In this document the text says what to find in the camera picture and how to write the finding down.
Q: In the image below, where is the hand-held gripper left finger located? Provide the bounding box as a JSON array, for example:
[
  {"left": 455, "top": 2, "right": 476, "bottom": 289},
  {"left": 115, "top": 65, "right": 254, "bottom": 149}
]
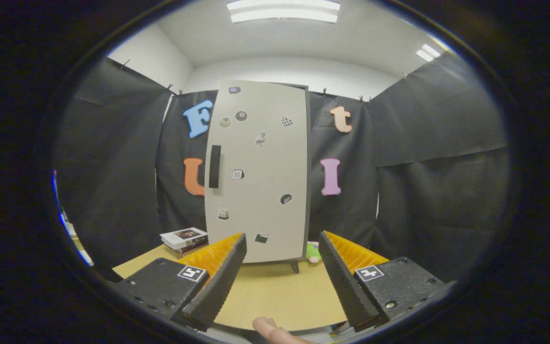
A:
[{"left": 113, "top": 233, "right": 248, "bottom": 332}]

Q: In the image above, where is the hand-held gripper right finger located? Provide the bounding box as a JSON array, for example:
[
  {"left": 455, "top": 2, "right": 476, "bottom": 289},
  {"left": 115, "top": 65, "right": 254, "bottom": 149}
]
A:
[{"left": 318, "top": 231, "right": 455, "bottom": 333}]

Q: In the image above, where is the grey shoe cabinet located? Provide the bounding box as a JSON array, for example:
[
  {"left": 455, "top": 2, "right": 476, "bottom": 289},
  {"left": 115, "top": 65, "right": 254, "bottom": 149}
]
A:
[{"left": 204, "top": 80, "right": 313, "bottom": 274}]

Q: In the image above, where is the black cabinet door handle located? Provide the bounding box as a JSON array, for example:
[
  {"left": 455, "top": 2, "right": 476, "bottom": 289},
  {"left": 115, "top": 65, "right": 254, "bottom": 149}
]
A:
[{"left": 208, "top": 145, "right": 222, "bottom": 189}]

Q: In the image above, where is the pink green plush toy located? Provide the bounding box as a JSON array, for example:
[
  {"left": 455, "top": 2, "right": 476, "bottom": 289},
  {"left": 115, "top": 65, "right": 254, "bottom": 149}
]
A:
[{"left": 305, "top": 241, "right": 323, "bottom": 264}]

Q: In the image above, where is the brown book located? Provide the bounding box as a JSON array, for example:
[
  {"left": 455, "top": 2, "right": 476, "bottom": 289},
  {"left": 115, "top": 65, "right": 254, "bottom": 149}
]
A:
[{"left": 175, "top": 241, "right": 209, "bottom": 258}]

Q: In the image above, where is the black backdrop cloth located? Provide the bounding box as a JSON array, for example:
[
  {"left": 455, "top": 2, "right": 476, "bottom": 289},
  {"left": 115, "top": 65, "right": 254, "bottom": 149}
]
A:
[{"left": 55, "top": 50, "right": 509, "bottom": 287}]

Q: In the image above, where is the blue white object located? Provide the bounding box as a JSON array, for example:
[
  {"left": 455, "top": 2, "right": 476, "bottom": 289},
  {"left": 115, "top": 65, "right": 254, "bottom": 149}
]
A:
[{"left": 52, "top": 170, "right": 95, "bottom": 267}]

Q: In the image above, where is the small ceiling light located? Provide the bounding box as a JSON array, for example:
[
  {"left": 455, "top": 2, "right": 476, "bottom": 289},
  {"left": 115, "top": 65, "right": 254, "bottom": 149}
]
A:
[{"left": 416, "top": 43, "right": 443, "bottom": 63}]

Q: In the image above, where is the long ceiling light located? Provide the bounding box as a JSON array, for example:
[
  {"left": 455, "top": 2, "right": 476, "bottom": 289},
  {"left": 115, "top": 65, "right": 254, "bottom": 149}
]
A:
[{"left": 226, "top": 0, "right": 341, "bottom": 24}]

